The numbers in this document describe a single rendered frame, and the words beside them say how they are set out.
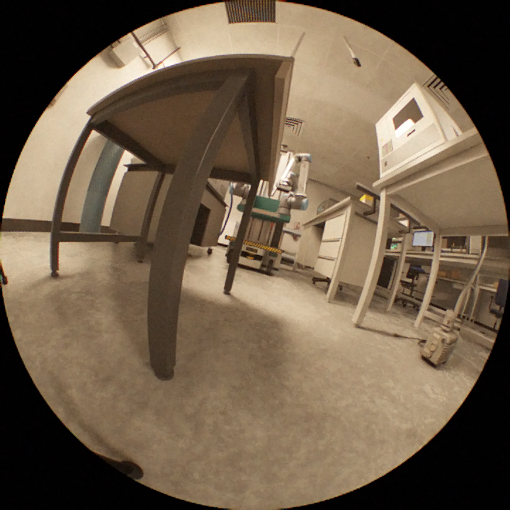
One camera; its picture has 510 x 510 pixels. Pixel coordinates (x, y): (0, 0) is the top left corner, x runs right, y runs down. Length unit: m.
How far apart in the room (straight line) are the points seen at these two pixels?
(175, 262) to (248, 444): 0.32
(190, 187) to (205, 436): 0.38
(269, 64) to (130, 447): 0.70
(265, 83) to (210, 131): 0.23
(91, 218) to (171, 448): 1.61
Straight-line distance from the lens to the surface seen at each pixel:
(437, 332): 0.96
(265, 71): 0.43
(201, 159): 0.24
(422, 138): 0.98
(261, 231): 2.08
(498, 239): 2.79
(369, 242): 1.62
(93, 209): 1.67
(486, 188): 1.10
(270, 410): 0.38
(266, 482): 0.32
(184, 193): 0.22
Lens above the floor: 0.31
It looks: 4 degrees down
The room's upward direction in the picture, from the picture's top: 15 degrees clockwise
